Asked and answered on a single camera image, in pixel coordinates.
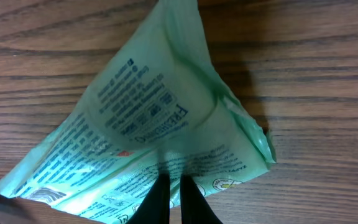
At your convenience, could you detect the teal snack pouch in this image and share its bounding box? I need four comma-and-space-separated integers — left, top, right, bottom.
0, 0, 276, 223

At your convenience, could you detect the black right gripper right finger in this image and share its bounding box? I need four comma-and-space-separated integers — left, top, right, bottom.
180, 175, 223, 224

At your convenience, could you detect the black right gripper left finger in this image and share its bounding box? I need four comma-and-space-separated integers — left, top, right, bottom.
127, 174, 170, 224

